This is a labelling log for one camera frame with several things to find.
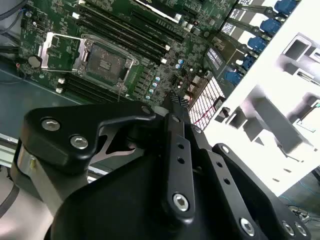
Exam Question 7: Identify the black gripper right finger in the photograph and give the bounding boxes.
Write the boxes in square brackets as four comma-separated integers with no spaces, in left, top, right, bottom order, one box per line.
[178,96,313,240]

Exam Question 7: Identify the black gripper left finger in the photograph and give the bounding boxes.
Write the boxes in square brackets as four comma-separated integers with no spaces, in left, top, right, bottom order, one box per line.
[19,91,198,221]

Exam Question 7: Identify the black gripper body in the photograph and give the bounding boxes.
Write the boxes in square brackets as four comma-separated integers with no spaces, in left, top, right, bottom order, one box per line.
[44,149,242,240]

